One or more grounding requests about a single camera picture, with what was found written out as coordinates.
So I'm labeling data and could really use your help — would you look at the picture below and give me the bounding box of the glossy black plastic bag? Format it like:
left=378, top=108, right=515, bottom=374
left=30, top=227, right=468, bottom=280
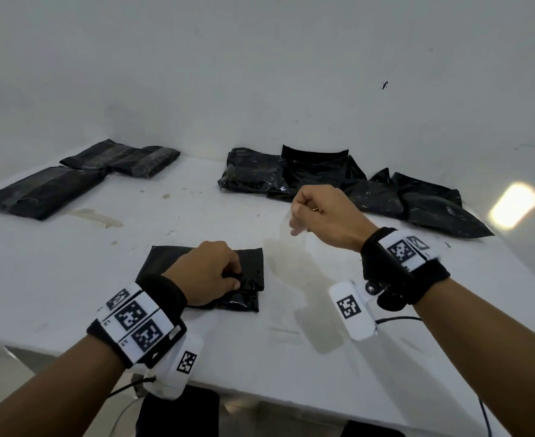
left=136, top=245, right=265, bottom=313

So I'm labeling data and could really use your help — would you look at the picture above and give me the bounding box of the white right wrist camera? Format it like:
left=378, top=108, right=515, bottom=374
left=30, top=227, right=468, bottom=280
left=327, top=279, right=378, bottom=342

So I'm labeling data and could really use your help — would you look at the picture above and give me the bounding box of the clear tape strip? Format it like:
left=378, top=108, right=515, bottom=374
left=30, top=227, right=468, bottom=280
left=278, top=209, right=310, bottom=253

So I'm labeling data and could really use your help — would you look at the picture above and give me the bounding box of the black camera cable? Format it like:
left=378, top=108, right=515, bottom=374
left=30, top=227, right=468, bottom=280
left=375, top=316, right=494, bottom=437
left=108, top=376, right=157, bottom=399

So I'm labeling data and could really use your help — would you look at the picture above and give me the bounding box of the black left camera cable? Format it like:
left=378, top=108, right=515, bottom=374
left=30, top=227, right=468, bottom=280
left=108, top=376, right=157, bottom=399

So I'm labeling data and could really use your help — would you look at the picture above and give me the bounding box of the person's right hand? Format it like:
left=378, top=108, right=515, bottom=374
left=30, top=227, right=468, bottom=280
left=289, top=184, right=380, bottom=253

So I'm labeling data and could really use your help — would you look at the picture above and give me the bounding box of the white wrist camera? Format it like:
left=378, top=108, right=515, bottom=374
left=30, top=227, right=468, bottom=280
left=327, top=279, right=378, bottom=342
left=143, top=331, right=204, bottom=401

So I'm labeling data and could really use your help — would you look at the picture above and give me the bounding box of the black right camera cable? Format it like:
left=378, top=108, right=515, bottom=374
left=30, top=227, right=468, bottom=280
left=375, top=316, right=494, bottom=437

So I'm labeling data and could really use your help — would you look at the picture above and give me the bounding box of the person's right forearm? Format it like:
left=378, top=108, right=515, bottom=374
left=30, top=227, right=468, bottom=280
left=412, top=277, right=535, bottom=437

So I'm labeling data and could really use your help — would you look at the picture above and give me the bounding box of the person's left hand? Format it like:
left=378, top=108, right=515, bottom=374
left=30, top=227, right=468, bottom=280
left=162, top=240, right=242, bottom=308

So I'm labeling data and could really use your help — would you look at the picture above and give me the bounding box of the crinkled black plastic bag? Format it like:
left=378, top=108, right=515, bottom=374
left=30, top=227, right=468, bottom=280
left=108, top=145, right=181, bottom=179

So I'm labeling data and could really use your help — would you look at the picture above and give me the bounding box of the row of black plastic packets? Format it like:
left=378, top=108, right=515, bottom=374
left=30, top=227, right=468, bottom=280
left=217, top=145, right=495, bottom=240

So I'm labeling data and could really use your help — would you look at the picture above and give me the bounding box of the person's left forearm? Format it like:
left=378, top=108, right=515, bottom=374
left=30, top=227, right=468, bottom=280
left=0, top=334, right=127, bottom=437

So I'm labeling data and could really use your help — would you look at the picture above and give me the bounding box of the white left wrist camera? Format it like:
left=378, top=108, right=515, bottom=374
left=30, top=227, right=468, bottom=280
left=143, top=331, right=204, bottom=401

